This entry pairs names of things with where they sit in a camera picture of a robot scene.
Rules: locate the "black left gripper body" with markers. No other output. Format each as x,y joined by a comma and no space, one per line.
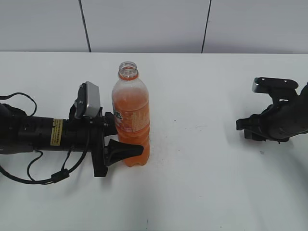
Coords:
87,135

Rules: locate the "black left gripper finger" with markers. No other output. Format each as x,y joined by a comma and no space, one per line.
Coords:
109,124
117,151

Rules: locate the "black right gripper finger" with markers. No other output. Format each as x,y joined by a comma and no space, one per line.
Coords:
244,124
252,136

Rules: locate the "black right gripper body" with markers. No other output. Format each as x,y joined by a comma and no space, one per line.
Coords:
274,123

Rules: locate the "orange soda plastic bottle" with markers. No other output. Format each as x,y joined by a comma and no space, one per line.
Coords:
130,98

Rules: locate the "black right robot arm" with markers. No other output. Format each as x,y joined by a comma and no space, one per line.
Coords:
299,113

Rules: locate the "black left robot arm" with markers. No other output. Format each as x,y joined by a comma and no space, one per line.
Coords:
22,133

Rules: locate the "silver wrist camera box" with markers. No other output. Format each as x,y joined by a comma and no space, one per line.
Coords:
88,101

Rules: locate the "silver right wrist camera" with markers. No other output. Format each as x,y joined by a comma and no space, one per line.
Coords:
276,88

